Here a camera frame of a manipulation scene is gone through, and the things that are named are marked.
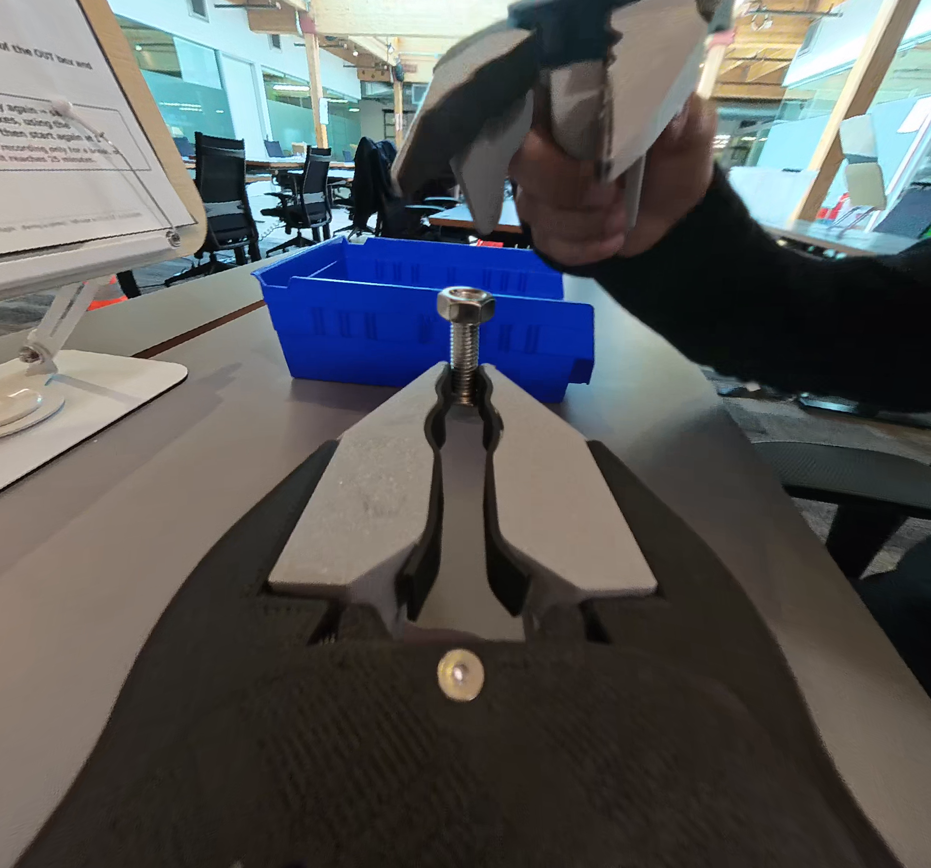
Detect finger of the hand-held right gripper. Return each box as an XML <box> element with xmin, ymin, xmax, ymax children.
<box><xmin>391</xmin><ymin>16</ymin><xmax>541</xmax><ymax>238</ymax></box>
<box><xmin>549</xmin><ymin>0</ymin><xmax>711</xmax><ymax>183</ymax></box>

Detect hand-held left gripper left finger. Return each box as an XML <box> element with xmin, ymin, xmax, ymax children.
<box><xmin>268</xmin><ymin>362</ymin><xmax>446</xmax><ymax>629</ymax></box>

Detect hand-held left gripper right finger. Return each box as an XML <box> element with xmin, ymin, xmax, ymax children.
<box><xmin>480</xmin><ymin>365</ymin><xmax>659</xmax><ymax>636</ymax></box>

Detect blue plastic bin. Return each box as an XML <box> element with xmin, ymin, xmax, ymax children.
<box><xmin>251</xmin><ymin>235</ymin><xmax>596</xmax><ymax>403</ymax></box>

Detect steel hex bolt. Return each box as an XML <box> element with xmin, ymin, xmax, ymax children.
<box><xmin>447</xmin><ymin>319</ymin><xmax>482</xmax><ymax>405</ymax></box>

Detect steel hex nut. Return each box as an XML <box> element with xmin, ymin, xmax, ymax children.
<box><xmin>436</xmin><ymin>286</ymin><xmax>497</xmax><ymax>325</ymax></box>

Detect person's right forearm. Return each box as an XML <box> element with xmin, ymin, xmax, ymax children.
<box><xmin>582</xmin><ymin>162</ymin><xmax>931</xmax><ymax>412</ymax></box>

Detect person's right hand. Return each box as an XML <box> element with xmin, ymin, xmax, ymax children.
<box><xmin>508</xmin><ymin>93</ymin><xmax>719</xmax><ymax>267</ymax></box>

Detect wooden office desk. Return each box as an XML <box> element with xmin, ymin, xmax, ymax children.
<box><xmin>756</xmin><ymin>217</ymin><xmax>931</xmax><ymax>259</ymax></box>
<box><xmin>428</xmin><ymin>200</ymin><xmax>526</xmax><ymax>235</ymax></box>

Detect black jacket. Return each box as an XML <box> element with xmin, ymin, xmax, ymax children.
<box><xmin>353</xmin><ymin>137</ymin><xmax>408</xmax><ymax>232</ymax></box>

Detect wooden board on stand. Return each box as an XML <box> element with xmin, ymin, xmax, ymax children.
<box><xmin>835</xmin><ymin>113</ymin><xmax>890</xmax><ymax>230</ymax></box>

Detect black mesh office chair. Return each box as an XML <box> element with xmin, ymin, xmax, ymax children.
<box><xmin>753</xmin><ymin>439</ymin><xmax>931</xmax><ymax>578</ymax></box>

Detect person's dark trousers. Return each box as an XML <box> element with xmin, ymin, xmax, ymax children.
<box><xmin>851</xmin><ymin>541</ymin><xmax>931</xmax><ymax>687</ymax></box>

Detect wooden backing board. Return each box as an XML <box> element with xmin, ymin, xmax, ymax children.
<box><xmin>47</xmin><ymin>0</ymin><xmax>208</xmax><ymax>259</ymax></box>

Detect printed instruction sheet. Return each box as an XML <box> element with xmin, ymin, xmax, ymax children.
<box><xmin>0</xmin><ymin>0</ymin><xmax>197</xmax><ymax>254</ymax></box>

